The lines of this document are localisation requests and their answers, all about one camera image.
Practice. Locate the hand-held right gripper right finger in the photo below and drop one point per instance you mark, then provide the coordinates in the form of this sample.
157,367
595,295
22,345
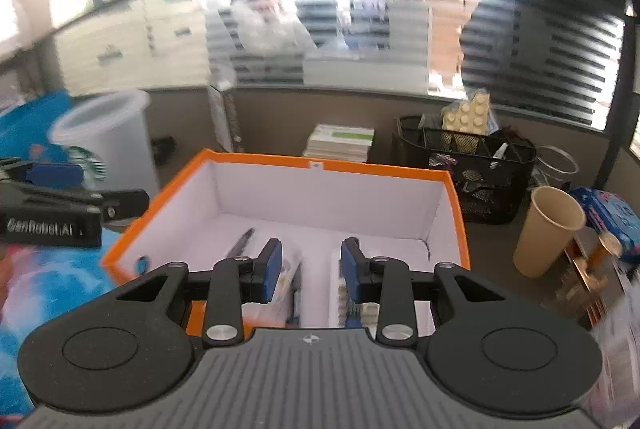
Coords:
350,269

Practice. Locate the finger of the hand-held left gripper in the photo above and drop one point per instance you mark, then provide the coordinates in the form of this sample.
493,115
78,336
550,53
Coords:
125,205
55,175

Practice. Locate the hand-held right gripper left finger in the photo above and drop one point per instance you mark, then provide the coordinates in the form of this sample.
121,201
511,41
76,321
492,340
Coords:
272,269

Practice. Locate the clear plastic packet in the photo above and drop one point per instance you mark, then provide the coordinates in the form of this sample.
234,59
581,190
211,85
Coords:
287,276

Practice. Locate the black pen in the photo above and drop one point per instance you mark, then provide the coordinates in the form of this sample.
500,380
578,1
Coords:
242,241

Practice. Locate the white tablet strip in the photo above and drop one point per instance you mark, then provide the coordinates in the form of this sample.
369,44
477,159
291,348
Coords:
357,313

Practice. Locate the orange cardboard box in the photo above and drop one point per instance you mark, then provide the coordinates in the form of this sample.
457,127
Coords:
325,199

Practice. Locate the blue printed mat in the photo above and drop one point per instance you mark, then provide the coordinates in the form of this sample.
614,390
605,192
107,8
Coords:
60,279

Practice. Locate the blue paper bag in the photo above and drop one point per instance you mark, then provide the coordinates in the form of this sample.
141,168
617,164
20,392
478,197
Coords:
30,129

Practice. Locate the translucent plastic cup green logo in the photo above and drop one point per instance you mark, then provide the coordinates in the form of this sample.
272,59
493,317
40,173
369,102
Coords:
125,144

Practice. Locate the stack of green white boxes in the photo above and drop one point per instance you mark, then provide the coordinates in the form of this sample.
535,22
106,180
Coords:
340,141

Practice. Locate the white black small carton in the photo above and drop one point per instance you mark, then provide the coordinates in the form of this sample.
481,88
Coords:
222,119

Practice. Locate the black mesh desk organizer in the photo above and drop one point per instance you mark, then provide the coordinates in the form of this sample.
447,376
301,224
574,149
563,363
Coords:
500,204

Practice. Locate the striped glass desk partition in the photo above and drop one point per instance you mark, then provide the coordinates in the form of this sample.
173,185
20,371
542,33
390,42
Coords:
150,39

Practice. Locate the white small dropper bottle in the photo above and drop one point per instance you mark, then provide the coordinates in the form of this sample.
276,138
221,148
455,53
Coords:
501,154

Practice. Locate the beige paper cup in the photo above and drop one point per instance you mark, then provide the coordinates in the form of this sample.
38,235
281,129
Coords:
540,239

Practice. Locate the yellow pill blister pack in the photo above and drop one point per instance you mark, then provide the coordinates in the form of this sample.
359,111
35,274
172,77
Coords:
470,116

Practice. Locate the stack of beige cartons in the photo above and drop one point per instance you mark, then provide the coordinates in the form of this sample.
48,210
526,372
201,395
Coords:
445,44

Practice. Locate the gold perfume bottle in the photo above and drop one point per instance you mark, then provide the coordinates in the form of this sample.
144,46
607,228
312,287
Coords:
595,259

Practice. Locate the blue tissue pack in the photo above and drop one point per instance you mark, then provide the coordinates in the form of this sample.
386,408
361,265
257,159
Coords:
615,214

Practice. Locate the striped glass side partition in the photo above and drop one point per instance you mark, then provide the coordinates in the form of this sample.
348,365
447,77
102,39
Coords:
617,119

